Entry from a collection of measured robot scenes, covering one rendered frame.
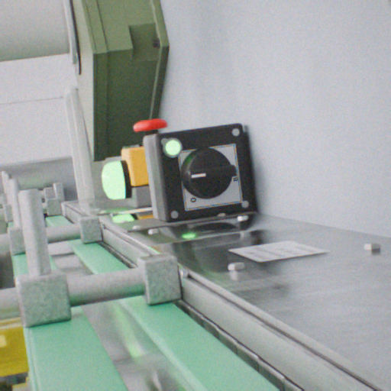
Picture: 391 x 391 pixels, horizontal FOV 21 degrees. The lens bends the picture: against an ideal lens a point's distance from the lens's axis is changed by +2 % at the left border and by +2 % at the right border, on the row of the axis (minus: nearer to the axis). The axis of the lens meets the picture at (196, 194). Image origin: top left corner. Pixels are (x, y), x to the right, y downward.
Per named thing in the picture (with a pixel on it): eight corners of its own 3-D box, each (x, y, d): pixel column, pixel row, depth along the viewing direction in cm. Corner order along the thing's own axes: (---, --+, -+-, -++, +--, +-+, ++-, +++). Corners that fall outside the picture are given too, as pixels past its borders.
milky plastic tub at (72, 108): (130, 211, 186) (80, 218, 185) (111, 85, 185) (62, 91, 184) (143, 216, 169) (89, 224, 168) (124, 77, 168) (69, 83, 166)
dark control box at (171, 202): (239, 207, 100) (153, 219, 99) (228, 124, 100) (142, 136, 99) (260, 211, 92) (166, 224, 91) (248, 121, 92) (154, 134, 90)
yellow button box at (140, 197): (188, 198, 127) (128, 207, 126) (180, 137, 127) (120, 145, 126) (198, 200, 121) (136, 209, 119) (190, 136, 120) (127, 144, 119)
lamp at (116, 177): (128, 197, 125) (103, 201, 124) (123, 159, 125) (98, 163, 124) (133, 198, 120) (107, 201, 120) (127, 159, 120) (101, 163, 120)
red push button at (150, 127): (134, 150, 125) (130, 122, 124) (167, 147, 125) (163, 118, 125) (139, 150, 121) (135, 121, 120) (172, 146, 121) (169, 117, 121)
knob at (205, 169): (233, 195, 92) (242, 195, 89) (183, 201, 91) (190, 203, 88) (227, 144, 92) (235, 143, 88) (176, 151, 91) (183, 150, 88)
